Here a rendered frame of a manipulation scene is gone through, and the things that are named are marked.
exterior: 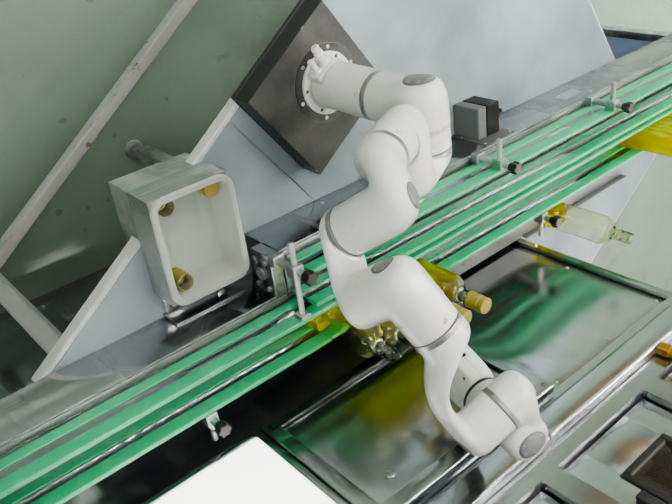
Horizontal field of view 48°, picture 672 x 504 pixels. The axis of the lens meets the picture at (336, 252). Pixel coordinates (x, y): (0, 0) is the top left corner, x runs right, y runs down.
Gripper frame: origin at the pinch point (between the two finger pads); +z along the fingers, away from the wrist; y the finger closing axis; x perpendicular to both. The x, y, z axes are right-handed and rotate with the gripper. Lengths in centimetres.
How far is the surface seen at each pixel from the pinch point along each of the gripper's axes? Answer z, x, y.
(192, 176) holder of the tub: 32, 31, 33
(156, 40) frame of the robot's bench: 97, 20, 45
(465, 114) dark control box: 52, -42, 22
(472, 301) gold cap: 8.5, -14.3, 1.2
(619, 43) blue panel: 91, -129, 16
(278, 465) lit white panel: 1.2, 33.0, -12.7
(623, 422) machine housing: -19.5, -28.5, -16.2
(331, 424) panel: 6.0, 20.1, -12.8
